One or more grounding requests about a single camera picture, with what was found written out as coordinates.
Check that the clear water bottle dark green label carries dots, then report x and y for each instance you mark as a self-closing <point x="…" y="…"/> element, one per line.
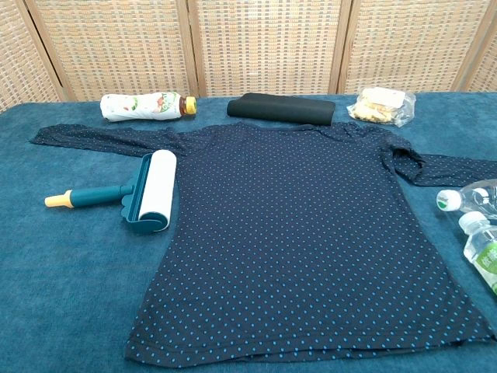
<point x="471" y="198"/>

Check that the woven wooden folding screen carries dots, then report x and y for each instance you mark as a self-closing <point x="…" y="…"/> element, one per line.
<point x="268" y="46"/>

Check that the dark blue polka dot shirt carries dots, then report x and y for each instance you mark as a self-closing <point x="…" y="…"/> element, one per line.
<point x="291" y="233"/>

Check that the white drink bottle yellow cap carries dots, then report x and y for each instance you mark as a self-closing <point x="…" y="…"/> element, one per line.
<point x="136" y="105"/>

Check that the clear bag of crackers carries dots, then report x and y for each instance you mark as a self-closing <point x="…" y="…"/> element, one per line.
<point x="378" y="105"/>

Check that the black folded cloth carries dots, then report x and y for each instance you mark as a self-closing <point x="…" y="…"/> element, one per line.
<point x="279" y="109"/>

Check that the teal plush table cover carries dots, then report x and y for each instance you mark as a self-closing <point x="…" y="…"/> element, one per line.
<point x="58" y="291"/>

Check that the small clear bottle light green label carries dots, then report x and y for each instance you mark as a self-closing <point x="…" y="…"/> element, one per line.
<point x="483" y="252"/>

